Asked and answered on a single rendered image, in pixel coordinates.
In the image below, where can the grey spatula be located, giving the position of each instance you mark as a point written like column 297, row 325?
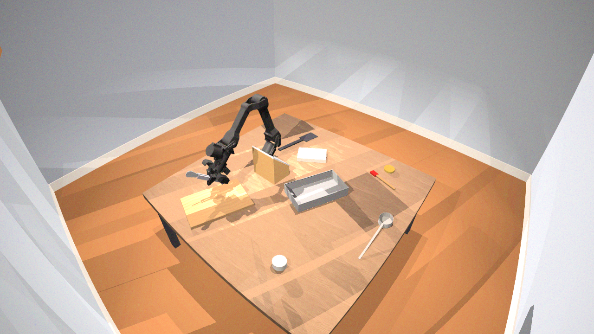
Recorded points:
column 306, row 137

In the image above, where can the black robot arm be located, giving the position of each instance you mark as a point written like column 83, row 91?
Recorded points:
column 224, row 147

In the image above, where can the white rectangular block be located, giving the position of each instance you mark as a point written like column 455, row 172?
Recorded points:
column 312, row 155

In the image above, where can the white short cylinder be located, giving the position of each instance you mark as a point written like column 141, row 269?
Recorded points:
column 279, row 262

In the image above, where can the grey saucepan with long handle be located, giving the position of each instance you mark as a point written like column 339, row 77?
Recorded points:
column 385, row 221

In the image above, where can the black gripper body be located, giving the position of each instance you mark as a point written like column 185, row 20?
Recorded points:
column 216, row 167

